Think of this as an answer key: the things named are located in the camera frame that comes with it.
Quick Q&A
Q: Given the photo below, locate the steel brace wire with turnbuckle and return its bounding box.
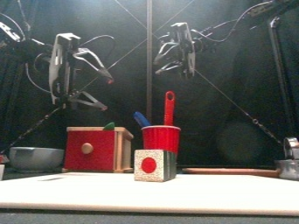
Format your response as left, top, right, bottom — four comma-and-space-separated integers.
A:
193, 69, 285, 146

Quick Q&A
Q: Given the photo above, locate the long wooden handle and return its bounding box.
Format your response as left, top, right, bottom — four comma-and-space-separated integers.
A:
182, 166, 282, 179

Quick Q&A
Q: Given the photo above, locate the blue tool handle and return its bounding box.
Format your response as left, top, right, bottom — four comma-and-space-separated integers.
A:
133, 111, 154, 129

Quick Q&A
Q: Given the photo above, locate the speckled cube sushi roll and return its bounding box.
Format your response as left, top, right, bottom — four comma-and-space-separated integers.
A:
134, 149, 178, 183

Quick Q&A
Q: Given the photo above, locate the red plastic cup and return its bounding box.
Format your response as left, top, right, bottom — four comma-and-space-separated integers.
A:
141, 124, 183, 156

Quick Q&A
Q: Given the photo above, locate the thin steel brace wire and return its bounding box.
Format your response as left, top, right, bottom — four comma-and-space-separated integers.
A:
0, 0, 197, 154

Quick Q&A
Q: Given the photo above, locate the white and red small object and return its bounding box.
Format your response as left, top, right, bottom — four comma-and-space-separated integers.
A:
0, 153, 10, 181

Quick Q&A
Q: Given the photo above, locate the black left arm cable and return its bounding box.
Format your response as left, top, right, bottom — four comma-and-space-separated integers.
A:
79, 34, 118, 58

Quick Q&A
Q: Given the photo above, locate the grey metal stand post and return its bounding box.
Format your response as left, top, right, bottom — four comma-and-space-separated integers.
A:
266, 15, 298, 138

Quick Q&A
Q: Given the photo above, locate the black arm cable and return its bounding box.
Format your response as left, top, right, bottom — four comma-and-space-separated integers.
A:
191, 0, 275, 42
79, 34, 118, 58

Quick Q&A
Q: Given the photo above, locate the red plastic utensil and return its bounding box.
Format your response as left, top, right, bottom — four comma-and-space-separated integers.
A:
163, 90, 177, 127

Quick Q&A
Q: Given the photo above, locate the grey bowl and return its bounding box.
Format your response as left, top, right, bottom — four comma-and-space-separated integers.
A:
7, 146, 66, 173

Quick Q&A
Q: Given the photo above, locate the red wooden drawer box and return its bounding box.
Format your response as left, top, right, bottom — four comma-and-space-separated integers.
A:
61, 125, 137, 174

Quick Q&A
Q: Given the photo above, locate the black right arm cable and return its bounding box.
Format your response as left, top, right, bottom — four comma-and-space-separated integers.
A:
191, 0, 275, 42

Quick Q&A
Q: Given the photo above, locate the silver metal pot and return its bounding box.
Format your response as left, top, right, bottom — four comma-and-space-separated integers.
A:
274, 158, 299, 181

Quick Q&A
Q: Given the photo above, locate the vertical metal frame pole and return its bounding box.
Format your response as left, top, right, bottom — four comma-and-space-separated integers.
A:
146, 0, 155, 124

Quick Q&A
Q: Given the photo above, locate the round shiny metal piece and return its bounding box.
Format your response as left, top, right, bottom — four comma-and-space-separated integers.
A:
282, 136, 299, 161

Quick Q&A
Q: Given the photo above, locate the small green toy piece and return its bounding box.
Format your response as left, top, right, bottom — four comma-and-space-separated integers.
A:
102, 121, 118, 131

